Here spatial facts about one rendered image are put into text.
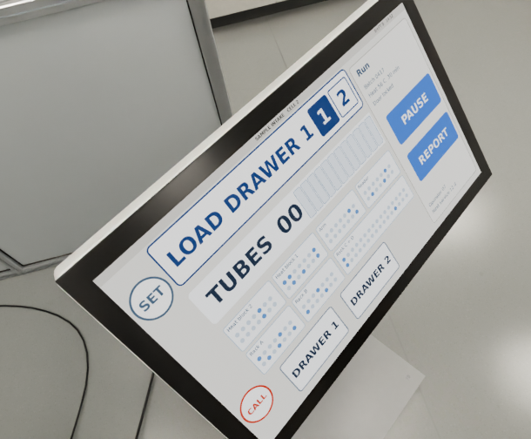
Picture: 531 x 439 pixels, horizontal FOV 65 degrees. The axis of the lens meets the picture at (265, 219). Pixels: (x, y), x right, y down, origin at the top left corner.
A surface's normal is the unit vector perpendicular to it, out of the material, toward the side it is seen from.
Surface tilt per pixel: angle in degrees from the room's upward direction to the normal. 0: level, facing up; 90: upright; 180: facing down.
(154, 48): 90
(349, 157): 50
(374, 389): 3
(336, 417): 3
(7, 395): 0
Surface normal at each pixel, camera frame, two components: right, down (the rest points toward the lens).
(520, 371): -0.11, -0.52
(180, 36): 0.23, 0.81
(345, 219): 0.50, 0.07
